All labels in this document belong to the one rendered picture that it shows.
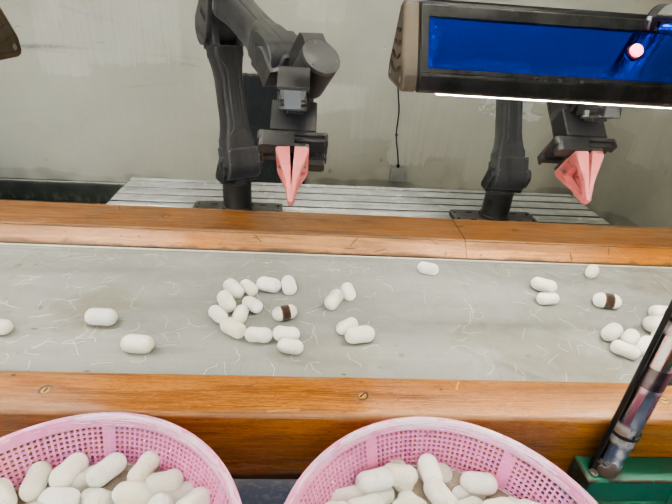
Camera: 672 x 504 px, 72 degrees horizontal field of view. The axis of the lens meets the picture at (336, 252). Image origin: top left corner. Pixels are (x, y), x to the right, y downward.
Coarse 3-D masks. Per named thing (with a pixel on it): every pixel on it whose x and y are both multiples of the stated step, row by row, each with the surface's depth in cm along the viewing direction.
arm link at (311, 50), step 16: (304, 32) 64; (256, 48) 71; (304, 48) 63; (320, 48) 64; (256, 64) 72; (288, 64) 69; (304, 64) 63; (320, 64) 63; (336, 64) 64; (272, 80) 71; (320, 80) 64
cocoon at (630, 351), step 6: (612, 342) 58; (618, 342) 57; (624, 342) 57; (612, 348) 57; (618, 348) 57; (624, 348) 56; (630, 348) 56; (636, 348) 56; (618, 354) 57; (624, 354) 56; (630, 354) 56; (636, 354) 56
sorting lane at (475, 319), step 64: (0, 256) 69; (64, 256) 70; (128, 256) 71; (192, 256) 72; (256, 256) 74; (320, 256) 75; (64, 320) 57; (128, 320) 57; (192, 320) 58; (256, 320) 59; (320, 320) 60; (384, 320) 61; (448, 320) 62; (512, 320) 63; (576, 320) 64; (640, 320) 64
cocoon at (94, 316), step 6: (90, 312) 55; (96, 312) 55; (102, 312) 55; (108, 312) 55; (114, 312) 56; (90, 318) 55; (96, 318) 55; (102, 318) 55; (108, 318) 55; (114, 318) 56; (90, 324) 56; (96, 324) 55; (102, 324) 55; (108, 324) 55
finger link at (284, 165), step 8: (280, 152) 65; (288, 152) 65; (312, 152) 70; (320, 152) 70; (280, 160) 65; (288, 160) 65; (312, 160) 70; (320, 160) 70; (280, 168) 69; (288, 168) 65; (312, 168) 71; (320, 168) 70; (280, 176) 69; (288, 176) 65; (288, 184) 65; (288, 192) 65; (288, 200) 65
